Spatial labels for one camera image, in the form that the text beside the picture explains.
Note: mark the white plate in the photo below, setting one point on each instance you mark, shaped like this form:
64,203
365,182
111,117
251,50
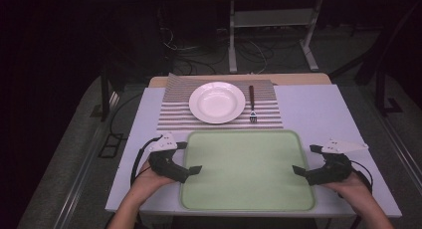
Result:
217,103

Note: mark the green tray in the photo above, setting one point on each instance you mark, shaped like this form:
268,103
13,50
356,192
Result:
247,171

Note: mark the person's left hand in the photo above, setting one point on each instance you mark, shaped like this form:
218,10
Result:
151,182

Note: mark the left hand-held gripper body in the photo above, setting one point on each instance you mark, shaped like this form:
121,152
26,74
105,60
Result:
163,157

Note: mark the striped placemat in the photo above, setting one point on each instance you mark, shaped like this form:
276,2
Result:
172,114

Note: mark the black floor frame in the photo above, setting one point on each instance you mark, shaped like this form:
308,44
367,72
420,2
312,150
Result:
111,146

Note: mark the person's right hand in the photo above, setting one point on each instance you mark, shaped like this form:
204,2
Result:
351,187

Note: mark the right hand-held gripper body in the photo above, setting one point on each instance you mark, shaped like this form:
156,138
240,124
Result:
338,162

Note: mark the dark metal stand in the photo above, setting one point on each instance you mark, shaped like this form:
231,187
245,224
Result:
381,93

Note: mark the white metal stand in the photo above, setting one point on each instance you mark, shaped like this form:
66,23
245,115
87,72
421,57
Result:
272,18

